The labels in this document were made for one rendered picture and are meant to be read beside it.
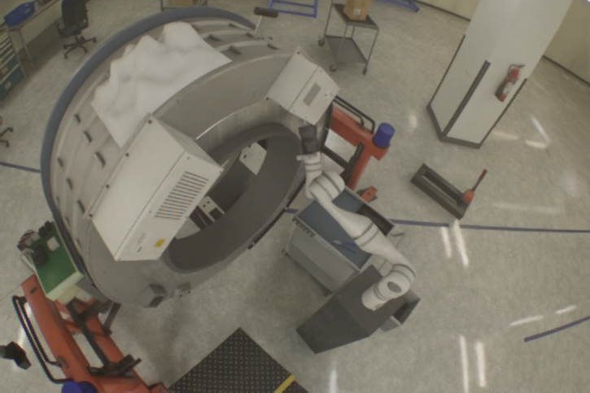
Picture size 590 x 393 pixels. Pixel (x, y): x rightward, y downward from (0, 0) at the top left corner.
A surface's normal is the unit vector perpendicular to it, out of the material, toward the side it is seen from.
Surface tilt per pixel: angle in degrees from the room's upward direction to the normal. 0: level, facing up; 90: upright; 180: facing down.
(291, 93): 47
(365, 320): 0
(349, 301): 0
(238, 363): 0
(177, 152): 35
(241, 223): 12
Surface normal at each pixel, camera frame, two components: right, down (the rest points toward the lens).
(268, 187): -0.43, 0.03
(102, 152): -0.28, -0.19
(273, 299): 0.15, -0.62
